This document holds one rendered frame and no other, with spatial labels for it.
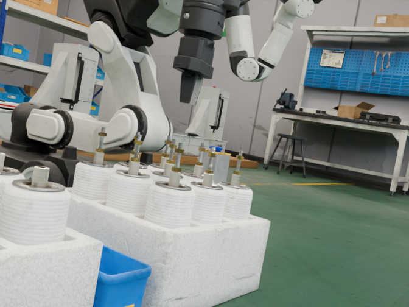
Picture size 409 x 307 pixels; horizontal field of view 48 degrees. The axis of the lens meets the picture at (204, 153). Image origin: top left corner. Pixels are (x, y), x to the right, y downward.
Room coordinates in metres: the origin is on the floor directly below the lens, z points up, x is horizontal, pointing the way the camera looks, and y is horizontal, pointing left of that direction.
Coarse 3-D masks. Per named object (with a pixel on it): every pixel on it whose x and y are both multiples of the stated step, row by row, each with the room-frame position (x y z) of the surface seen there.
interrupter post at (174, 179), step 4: (172, 172) 0.92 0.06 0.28; (176, 172) 0.92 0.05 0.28; (172, 176) 0.91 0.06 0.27; (176, 176) 0.91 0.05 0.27; (180, 176) 0.92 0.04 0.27; (172, 180) 0.91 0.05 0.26; (176, 180) 0.91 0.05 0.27; (168, 184) 0.92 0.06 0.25; (172, 184) 0.91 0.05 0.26; (176, 184) 0.91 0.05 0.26
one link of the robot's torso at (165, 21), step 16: (128, 0) 1.43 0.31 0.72; (144, 0) 1.39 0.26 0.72; (160, 0) 1.35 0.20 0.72; (176, 0) 1.37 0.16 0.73; (128, 16) 1.44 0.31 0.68; (144, 16) 1.42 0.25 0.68; (160, 16) 1.42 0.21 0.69; (176, 16) 1.45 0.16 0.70; (144, 32) 1.54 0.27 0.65; (160, 32) 1.51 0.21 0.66
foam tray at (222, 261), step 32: (96, 224) 0.93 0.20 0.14; (128, 224) 0.88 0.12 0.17; (192, 224) 0.95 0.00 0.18; (224, 224) 0.99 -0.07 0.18; (256, 224) 1.07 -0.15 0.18; (160, 256) 0.83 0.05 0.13; (192, 256) 0.88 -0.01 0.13; (224, 256) 0.98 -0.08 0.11; (256, 256) 1.10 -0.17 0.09; (160, 288) 0.82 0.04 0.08; (192, 288) 0.90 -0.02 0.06; (224, 288) 1.00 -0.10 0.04; (256, 288) 1.12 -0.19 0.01
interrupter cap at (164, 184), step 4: (156, 184) 0.90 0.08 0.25; (160, 184) 0.90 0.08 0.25; (164, 184) 0.93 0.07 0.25; (180, 184) 0.96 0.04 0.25; (168, 188) 0.89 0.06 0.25; (172, 188) 0.89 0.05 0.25; (176, 188) 0.89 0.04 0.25; (180, 188) 0.89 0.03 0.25; (184, 188) 0.90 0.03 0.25; (188, 188) 0.91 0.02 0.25
